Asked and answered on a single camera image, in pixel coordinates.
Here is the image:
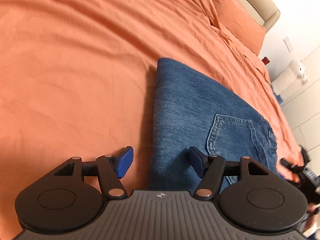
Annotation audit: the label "blue denim jeans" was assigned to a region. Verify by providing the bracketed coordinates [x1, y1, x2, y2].
[150, 58, 277, 192]

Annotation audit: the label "white nightstand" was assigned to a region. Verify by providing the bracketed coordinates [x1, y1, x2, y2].
[281, 48, 319, 162]

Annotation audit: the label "white plush toy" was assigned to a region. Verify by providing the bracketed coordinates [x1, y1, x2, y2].
[288, 60, 308, 85]

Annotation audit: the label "orange duvet cover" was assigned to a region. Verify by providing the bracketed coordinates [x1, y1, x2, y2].
[1, 0, 302, 239]

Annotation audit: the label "dark red box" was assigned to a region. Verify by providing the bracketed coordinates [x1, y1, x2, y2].
[262, 57, 270, 65]

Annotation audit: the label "orange pillow with logo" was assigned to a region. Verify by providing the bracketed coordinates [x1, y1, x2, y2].
[213, 0, 266, 55]

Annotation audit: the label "white wall socket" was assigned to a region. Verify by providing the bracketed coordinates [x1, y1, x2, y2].
[283, 36, 293, 52]

